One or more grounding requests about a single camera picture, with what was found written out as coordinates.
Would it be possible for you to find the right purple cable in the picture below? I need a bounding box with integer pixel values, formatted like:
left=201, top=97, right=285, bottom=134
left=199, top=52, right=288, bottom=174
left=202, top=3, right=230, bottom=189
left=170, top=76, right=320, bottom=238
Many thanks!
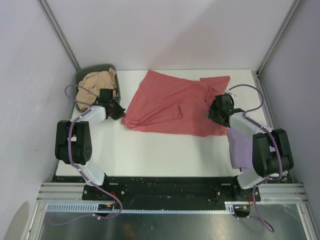
left=226, top=83, right=288, bottom=233

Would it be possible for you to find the grey slotted cable duct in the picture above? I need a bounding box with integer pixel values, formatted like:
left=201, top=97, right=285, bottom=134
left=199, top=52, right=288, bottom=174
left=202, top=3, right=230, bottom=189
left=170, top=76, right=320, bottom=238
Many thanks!
left=45, top=202, right=250, bottom=214

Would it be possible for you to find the right aluminium frame post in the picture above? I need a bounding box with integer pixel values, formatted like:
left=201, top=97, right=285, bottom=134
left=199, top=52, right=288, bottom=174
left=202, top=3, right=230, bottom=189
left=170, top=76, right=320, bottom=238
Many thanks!
left=256, top=0, right=307, bottom=76

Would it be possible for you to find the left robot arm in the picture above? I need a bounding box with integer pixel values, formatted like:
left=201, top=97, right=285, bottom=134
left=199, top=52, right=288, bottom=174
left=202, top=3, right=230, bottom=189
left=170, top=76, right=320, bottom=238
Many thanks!
left=54, top=100, right=125, bottom=200

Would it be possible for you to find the pink t shirt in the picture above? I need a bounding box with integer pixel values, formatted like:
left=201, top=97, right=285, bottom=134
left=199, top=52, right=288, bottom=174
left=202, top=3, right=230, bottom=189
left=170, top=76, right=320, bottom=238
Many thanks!
left=121, top=70, right=231, bottom=137

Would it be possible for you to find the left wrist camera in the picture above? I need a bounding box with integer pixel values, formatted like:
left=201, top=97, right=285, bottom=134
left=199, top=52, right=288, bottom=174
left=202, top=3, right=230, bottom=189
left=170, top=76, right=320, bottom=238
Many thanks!
left=98, top=88, right=121, bottom=104

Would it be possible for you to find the aluminium frame post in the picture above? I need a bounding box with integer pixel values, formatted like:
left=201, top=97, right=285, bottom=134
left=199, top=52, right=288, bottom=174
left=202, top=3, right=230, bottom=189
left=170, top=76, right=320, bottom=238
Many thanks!
left=37, top=0, right=81, bottom=71
left=256, top=0, right=307, bottom=76

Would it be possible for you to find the beige t shirt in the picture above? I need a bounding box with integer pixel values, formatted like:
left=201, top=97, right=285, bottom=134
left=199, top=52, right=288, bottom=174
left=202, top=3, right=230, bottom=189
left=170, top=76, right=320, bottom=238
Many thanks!
left=76, top=67, right=119, bottom=112

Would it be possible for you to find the purple cable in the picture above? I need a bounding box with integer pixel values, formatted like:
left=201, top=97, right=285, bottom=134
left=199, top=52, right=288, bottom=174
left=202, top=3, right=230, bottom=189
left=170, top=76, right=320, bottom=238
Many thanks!
left=46, top=84, right=124, bottom=227
left=226, top=83, right=288, bottom=233

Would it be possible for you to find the left aluminium frame post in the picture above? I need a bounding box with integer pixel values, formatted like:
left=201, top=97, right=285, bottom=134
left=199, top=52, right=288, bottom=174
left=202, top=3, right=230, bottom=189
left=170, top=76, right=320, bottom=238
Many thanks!
left=37, top=0, right=81, bottom=71

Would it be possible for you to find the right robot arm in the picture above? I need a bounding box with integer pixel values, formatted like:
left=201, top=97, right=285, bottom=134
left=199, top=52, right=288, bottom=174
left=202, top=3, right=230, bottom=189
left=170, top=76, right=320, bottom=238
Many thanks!
left=207, top=100, right=294, bottom=201

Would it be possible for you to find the lilac folded t shirt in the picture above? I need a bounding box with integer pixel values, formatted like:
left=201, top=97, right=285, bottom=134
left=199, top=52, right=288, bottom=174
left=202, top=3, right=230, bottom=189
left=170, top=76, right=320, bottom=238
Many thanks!
left=227, top=124, right=269, bottom=172

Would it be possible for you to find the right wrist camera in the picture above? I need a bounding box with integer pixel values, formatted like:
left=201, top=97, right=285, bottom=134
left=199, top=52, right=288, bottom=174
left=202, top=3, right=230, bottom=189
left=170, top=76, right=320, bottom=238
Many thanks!
left=215, top=93, right=235, bottom=111

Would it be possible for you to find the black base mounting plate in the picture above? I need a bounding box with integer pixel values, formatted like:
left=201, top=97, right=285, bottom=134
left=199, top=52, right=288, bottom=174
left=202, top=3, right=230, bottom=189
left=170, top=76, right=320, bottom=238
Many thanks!
left=49, top=175, right=293, bottom=211

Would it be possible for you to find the dark green plastic bin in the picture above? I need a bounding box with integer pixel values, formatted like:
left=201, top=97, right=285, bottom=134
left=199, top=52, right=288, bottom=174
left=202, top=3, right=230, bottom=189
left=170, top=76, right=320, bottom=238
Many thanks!
left=75, top=64, right=121, bottom=112

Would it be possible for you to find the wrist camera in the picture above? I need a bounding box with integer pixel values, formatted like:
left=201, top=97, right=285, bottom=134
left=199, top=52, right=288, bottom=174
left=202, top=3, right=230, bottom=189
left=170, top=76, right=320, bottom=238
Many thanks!
left=98, top=88, right=121, bottom=104
left=215, top=93, right=235, bottom=111

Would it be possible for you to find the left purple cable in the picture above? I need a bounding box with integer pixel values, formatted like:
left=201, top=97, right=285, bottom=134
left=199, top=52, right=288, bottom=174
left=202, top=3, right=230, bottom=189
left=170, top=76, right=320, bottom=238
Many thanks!
left=46, top=84, right=124, bottom=227

